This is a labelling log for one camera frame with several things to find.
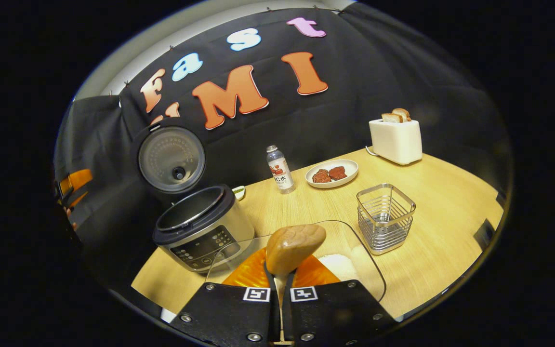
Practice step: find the row of black cloth clips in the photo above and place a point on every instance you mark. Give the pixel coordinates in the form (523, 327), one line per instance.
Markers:
(171, 47)

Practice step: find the clear glass rice tray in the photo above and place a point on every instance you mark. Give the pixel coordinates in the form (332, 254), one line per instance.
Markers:
(354, 241)

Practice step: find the clear plastic bottle red label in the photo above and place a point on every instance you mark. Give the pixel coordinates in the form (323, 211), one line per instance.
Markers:
(281, 173)

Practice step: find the wooden spoon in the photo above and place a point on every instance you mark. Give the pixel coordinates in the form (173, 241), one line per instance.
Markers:
(292, 246)

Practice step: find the white oval plate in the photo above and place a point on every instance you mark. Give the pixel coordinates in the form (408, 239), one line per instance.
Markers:
(347, 169)

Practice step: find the small white condiment dish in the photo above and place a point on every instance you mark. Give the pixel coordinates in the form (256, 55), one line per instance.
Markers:
(239, 193)

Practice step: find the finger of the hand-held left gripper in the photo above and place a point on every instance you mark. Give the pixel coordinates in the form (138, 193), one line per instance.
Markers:
(79, 179)

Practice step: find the black silver rice cooker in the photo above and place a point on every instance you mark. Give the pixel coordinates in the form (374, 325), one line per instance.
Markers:
(195, 231)

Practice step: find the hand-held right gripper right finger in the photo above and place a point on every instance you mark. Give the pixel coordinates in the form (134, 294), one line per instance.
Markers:
(335, 313)

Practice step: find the white rice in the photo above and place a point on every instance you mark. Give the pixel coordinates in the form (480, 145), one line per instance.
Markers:
(339, 267)

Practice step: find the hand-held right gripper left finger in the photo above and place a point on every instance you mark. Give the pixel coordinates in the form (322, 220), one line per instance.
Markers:
(231, 315)

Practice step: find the toast slice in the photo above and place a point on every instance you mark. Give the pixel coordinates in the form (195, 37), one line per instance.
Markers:
(403, 113)
(390, 118)

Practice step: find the white toaster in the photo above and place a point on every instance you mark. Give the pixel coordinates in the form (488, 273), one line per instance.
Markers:
(395, 142)

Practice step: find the brown meat piece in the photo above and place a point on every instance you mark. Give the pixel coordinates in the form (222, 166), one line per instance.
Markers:
(321, 176)
(337, 173)

